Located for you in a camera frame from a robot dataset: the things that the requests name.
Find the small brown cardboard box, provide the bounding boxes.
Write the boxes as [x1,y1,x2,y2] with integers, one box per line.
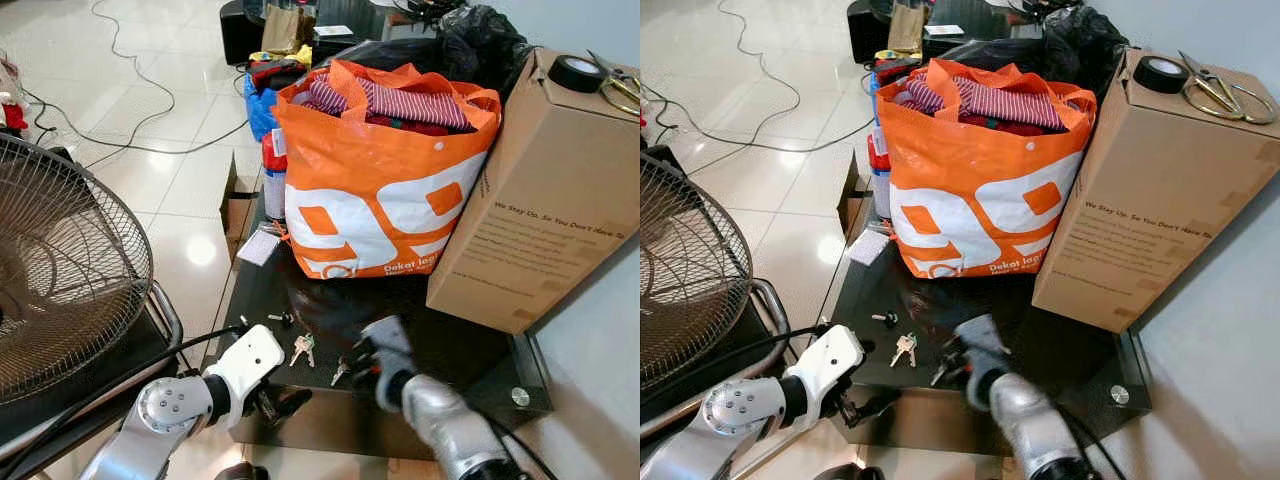
[837,150,874,239]
[219,153,263,263]

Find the red white toy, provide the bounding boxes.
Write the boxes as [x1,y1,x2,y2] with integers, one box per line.
[0,58,31,137]

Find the red white bottle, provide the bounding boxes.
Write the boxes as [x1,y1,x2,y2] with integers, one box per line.
[867,128,893,221]
[261,128,290,223]

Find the black tape roll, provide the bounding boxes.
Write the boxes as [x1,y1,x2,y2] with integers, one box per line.
[1132,54,1190,95]
[547,54,605,95]

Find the brass-handled scissors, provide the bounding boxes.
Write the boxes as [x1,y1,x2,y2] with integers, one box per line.
[1177,49,1278,127]
[587,49,641,117]

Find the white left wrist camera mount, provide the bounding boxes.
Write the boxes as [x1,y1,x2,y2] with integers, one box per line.
[790,324,867,403]
[205,324,287,403]

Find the grey wire-guard floor fan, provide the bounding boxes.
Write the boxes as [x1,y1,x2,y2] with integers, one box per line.
[640,150,754,393]
[0,133,156,407]

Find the black chrome-frame chair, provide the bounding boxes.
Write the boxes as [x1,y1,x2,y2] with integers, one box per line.
[640,277,793,443]
[0,280,187,480]

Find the red white striped cloth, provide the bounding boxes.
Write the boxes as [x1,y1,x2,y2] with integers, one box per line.
[298,74,473,133]
[903,74,1073,133]

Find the black box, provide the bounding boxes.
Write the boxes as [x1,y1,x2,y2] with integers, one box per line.
[846,0,893,65]
[219,0,267,67]

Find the dark red cloth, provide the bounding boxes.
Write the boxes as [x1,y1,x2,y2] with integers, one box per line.
[958,112,1051,138]
[364,112,453,138]

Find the black glass table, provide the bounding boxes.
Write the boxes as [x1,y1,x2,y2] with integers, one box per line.
[204,188,555,463]
[814,188,1154,448]

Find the blue bag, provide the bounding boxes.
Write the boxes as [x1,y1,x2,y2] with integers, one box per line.
[244,68,283,143]
[866,68,893,133]

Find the white card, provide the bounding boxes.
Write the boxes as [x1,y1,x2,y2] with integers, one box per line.
[236,229,284,268]
[847,229,892,268]

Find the black floor cable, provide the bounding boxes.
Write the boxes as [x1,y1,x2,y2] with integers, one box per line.
[18,0,251,157]
[690,0,901,154]

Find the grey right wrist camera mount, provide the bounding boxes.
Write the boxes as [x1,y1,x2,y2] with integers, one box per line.
[955,314,1013,385]
[360,316,417,387]

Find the black rubbish bag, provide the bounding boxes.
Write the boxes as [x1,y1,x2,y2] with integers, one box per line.
[328,4,538,103]
[934,4,1133,103]

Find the orange white shopping bag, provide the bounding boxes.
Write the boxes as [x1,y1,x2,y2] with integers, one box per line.
[875,57,1100,281]
[271,58,504,282]

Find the tall printed cardboard box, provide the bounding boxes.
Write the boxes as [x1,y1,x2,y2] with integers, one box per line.
[426,47,641,337]
[1031,47,1280,335]

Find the brown paper bag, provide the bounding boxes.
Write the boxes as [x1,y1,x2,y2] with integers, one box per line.
[886,0,929,55]
[261,2,317,57]

